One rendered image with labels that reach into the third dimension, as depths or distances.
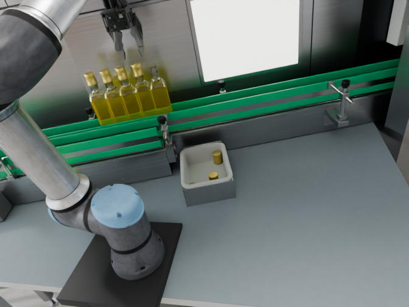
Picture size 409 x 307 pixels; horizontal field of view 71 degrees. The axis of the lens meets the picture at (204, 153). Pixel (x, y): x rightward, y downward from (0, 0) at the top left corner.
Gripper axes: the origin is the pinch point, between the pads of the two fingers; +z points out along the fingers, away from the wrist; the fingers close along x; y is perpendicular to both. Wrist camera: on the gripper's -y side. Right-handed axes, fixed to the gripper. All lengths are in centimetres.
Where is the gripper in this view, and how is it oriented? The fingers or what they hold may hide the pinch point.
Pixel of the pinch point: (132, 53)
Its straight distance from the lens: 100.1
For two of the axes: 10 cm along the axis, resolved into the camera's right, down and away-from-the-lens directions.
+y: 0.4, 5.8, -8.1
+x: 9.8, -1.6, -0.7
